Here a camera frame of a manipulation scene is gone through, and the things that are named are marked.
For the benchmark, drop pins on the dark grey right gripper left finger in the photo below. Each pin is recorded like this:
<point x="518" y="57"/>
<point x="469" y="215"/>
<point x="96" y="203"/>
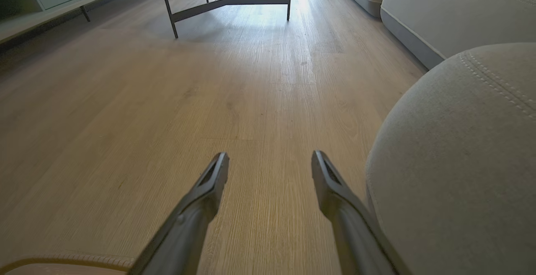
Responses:
<point x="188" y="229"/>

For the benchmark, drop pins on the grey sofa section with piping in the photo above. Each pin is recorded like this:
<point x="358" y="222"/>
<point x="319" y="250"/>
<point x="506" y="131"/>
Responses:
<point x="456" y="11"/>

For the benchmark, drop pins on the white basket with brown rim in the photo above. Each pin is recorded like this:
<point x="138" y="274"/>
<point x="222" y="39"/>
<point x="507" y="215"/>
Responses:
<point x="63" y="262"/>

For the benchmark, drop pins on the black metal table frame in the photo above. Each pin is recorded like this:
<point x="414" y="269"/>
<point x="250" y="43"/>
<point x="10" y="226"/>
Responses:
<point x="234" y="1"/>

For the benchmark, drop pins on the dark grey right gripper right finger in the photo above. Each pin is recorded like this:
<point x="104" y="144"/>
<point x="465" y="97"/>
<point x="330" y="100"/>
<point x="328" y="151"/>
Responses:
<point x="356" y="233"/>

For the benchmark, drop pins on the grey fabric sofa seat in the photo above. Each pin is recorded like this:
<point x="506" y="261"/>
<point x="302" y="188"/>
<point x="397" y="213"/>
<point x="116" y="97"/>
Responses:
<point x="456" y="166"/>

